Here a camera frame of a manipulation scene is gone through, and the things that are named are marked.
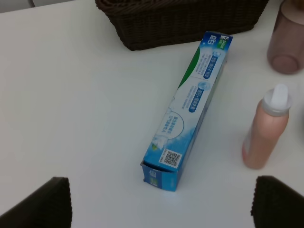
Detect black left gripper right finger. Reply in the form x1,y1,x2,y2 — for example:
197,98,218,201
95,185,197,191
251,176,304,228

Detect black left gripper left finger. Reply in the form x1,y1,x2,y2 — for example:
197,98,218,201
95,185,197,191
0,177,72,228

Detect pink bottle white cap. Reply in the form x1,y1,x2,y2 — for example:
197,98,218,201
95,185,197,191
242,84,292,170

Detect blue toothpaste box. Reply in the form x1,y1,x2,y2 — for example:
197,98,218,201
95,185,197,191
141,31,233,191

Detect pink translucent plastic cup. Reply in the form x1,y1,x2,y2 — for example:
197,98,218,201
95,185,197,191
267,0,304,74

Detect dark brown wicker basket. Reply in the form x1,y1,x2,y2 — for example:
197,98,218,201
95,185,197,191
95,0,268,51

